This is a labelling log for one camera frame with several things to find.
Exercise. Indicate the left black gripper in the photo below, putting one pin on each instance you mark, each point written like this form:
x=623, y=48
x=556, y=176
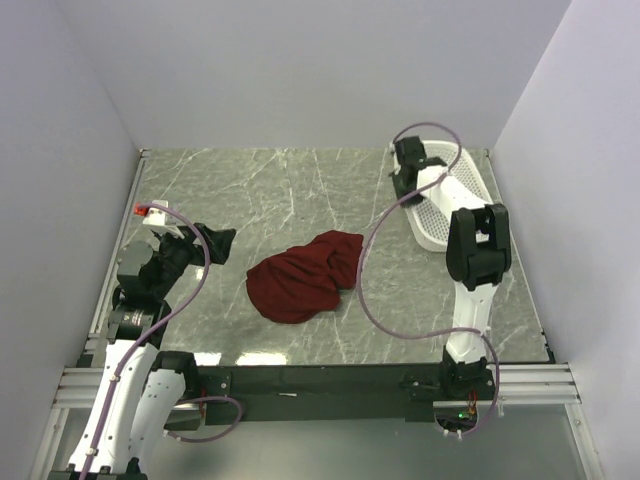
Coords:
x=197, y=252

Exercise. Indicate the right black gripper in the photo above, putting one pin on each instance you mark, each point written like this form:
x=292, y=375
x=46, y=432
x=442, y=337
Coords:
x=405, y=199

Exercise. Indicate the white plastic perforated basket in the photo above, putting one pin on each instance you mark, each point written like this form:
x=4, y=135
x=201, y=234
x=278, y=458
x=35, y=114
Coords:
x=445, y=190

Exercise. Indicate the dark red t shirt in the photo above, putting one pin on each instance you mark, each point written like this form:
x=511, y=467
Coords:
x=293, y=286

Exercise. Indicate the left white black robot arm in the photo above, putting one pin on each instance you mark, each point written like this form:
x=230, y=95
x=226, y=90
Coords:
x=140, y=383

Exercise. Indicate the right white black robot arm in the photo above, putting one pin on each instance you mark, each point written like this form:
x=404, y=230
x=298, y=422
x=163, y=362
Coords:
x=478, y=255

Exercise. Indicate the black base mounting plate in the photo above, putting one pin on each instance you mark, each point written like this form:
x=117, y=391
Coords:
x=338, y=392

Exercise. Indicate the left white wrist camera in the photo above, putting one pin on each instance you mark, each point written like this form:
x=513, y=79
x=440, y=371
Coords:
x=158, y=221

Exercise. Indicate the aluminium extrusion rail frame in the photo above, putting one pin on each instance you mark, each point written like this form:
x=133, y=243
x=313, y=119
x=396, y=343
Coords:
x=525, y=383

